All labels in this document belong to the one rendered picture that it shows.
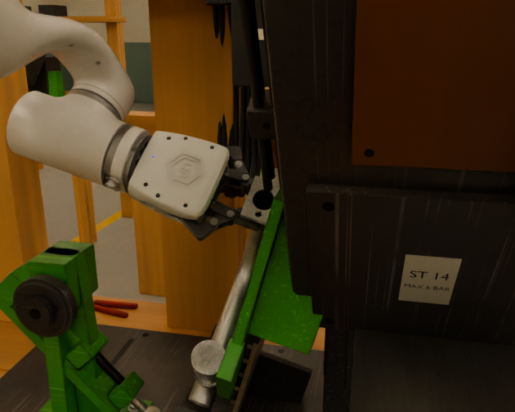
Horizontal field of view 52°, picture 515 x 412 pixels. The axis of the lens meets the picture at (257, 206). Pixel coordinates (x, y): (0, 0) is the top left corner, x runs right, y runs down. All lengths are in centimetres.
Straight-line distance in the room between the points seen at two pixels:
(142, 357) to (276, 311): 43
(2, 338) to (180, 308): 33
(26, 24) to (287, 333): 41
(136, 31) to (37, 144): 1118
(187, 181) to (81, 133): 14
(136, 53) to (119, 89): 1115
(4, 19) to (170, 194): 24
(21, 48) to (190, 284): 56
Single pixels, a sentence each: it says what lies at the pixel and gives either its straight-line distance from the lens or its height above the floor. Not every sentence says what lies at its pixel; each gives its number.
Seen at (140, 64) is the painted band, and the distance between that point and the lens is 1183.
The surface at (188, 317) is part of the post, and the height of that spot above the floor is 91.
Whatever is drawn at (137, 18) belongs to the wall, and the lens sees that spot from 1182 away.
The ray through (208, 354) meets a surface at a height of 109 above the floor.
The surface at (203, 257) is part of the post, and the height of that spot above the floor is 104.
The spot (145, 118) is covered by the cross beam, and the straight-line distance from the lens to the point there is 104.
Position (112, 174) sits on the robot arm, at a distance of 65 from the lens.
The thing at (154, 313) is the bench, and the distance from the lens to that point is 112.
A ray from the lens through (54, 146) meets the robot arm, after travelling 68.
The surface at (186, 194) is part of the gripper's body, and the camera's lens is 62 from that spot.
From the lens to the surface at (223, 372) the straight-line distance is 57.
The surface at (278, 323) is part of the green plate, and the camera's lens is 57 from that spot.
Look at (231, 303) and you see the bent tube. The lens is 72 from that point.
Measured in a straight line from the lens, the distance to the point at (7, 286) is 72.
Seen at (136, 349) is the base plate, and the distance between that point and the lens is 98.
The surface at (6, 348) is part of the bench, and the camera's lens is 109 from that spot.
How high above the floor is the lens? 142
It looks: 18 degrees down
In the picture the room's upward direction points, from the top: straight up
